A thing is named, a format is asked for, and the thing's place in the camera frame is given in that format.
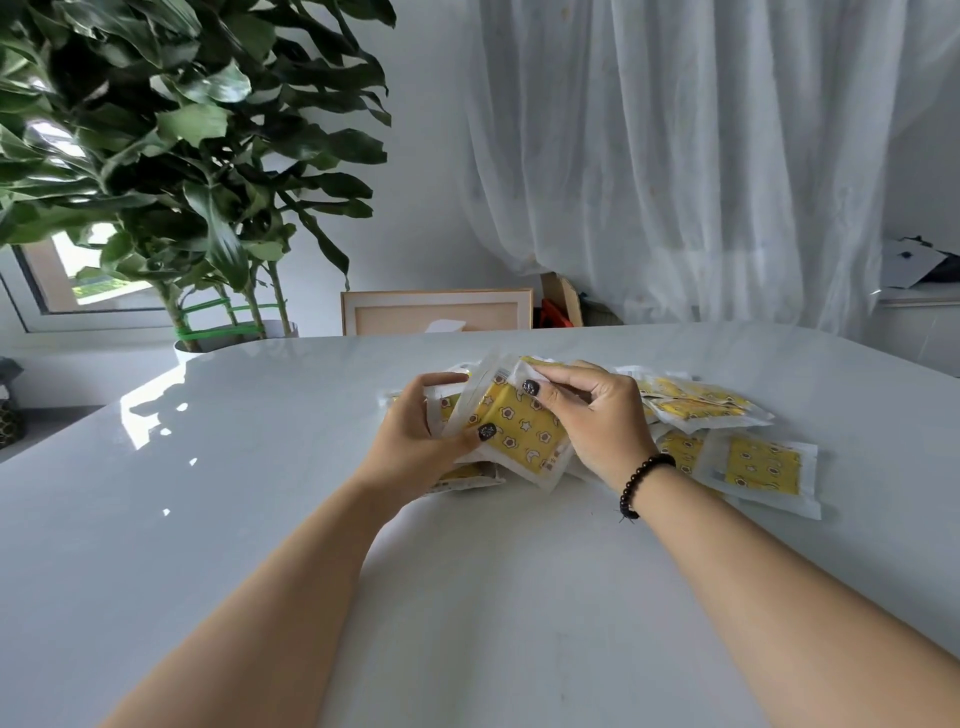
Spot yellow flower-print packet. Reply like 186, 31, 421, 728
429, 352, 577, 494

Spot white sheer curtain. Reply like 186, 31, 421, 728
459, 0, 960, 340

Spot window with grey frame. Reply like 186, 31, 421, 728
0, 112, 181, 335

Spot white paper sheets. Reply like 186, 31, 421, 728
879, 237, 960, 292

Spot white side cabinet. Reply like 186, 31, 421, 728
870, 283, 960, 380

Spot large green leafy plant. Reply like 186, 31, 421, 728
0, 0, 399, 342

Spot person's right forearm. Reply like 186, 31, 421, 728
621, 459, 960, 728

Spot person's left hand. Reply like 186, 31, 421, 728
351, 372, 501, 513

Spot person's right hand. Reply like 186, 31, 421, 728
518, 359, 678, 496

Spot black bead bracelet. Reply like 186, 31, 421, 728
618, 453, 678, 523

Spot person's left forearm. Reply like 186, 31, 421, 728
97, 471, 423, 728

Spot wooden framed board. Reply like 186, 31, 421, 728
340, 288, 535, 337

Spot green plant tie band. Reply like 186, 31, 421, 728
174, 297, 289, 343

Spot dark patterned basket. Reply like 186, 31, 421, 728
0, 357, 27, 451

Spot pile of yellow packets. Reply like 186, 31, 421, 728
384, 355, 823, 523

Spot brown cardboard piece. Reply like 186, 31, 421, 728
540, 271, 586, 328

